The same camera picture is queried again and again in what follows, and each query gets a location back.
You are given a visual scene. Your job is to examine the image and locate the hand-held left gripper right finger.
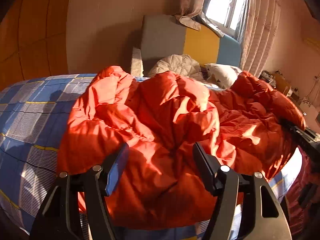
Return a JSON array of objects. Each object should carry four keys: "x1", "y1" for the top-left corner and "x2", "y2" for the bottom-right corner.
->
[{"x1": 192, "y1": 142, "x2": 292, "y2": 240}]

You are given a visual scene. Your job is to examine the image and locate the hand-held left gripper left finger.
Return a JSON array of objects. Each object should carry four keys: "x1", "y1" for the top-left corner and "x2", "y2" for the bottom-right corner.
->
[{"x1": 29, "y1": 142, "x2": 130, "y2": 240}]

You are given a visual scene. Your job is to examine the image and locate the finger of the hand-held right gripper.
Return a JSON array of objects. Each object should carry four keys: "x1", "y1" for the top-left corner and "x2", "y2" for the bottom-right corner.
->
[{"x1": 279, "y1": 118, "x2": 304, "y2": 143}]

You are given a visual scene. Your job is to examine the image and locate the orange down jacket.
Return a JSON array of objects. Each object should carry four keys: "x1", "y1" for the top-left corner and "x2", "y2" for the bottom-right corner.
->
[{"x1": 57, "y1": 66, "x2": 306, "y2": 224}]

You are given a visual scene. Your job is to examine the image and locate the cluttered bedside table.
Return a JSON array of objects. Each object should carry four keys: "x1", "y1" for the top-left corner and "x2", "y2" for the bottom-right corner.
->
[{"x1": 259, "y1": 69, "x2": 300, "y2": 98}]

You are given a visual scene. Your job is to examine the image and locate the person's dark red clothing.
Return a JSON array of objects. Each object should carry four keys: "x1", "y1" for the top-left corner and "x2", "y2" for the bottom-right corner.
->
[{"x1": 285, "y1": 146, "x2": 320, "y2": 236}]

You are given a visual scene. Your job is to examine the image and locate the white printed pillow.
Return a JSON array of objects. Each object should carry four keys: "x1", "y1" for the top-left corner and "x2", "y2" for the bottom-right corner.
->
[{"x1": 204, "y1": 63, "x2": 242, "y2": 90}]

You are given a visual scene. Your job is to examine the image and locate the blue plaid bed sheet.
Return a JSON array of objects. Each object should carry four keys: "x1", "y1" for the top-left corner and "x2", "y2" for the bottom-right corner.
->
[{"x1": 0, "y1": 74, "x2": 304, "y2": 240}]

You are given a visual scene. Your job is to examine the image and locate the cream quilted blanket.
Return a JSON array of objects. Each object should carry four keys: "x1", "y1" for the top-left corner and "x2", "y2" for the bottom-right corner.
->
[{"x1": 147, "y1": 54, "x2": 205, "y2": 81}]

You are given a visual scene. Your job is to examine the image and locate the grey cushion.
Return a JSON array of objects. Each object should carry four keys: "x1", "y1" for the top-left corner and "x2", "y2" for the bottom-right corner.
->
[{"x1": 130, "y1": 47, "x2": 145, "y2": 77}]

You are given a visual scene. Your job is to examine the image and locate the window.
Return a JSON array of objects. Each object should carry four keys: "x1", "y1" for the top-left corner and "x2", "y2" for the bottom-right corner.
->
[{"x1": 202, "y1": 0, "x2": 250, "y2": 43}]

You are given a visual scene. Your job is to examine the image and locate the grey yellow blue headboard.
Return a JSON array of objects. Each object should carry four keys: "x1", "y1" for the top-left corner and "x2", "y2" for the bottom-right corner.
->
[{"x1": 141, "y1": 14, "x2": 242, "y2": 77}]

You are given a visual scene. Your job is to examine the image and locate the wooden wardrobe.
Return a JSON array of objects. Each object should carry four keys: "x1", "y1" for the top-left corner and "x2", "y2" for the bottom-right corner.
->
[{"x1": 0, "y1": 0, "x2": 74, "y2": 90}]

